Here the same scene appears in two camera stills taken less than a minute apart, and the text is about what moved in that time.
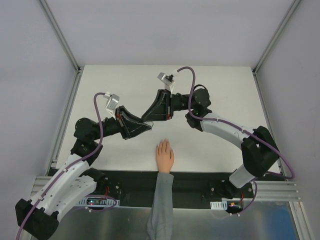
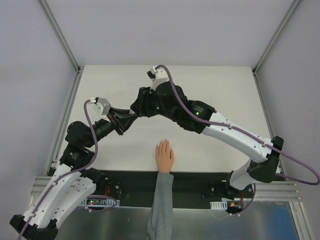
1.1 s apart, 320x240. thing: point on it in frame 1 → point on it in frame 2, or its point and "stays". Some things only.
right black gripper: (169, 104) → (141, 102)
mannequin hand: (164, 156) stays
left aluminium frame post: (61, 36) stays
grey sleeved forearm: (159, 226) stays
